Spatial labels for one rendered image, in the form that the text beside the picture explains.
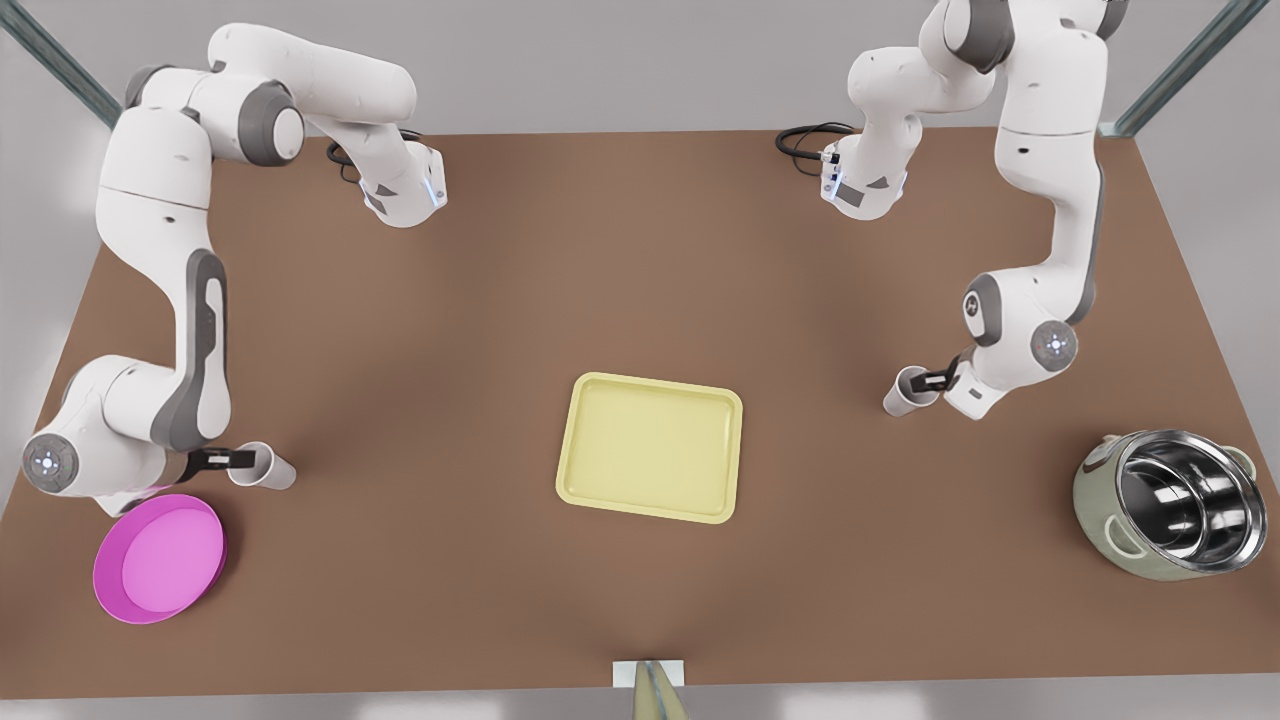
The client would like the black cable loop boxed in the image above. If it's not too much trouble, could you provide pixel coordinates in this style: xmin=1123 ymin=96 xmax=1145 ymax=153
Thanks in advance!
xmin=775 ymin=122 xmax=861 ymax=167
xmin=326 ymin=128 xmax=425 ymax=187

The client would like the white IKEA cup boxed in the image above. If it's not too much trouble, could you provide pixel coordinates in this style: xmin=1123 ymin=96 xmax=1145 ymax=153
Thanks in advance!
xmin=883 ymin=366 xmax=942 ymax=418
xmin=227 ymin=441 xmax=298 ymax=492

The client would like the pink round plate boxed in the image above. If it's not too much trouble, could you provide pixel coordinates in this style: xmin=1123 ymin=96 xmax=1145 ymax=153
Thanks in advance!
xmin=93 ymin=493 xmax=229 ymax=626

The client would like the green pot with steel interior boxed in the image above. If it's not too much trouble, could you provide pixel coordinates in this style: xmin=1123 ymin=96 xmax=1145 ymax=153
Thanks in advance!
xmin=1073 ymin=429 xmax=1269 ymax=583

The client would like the pale yellow rectangular tray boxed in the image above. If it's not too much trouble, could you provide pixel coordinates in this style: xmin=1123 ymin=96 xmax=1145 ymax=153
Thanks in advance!
xmin=555 ymin=372 xmax=744 ymax=525

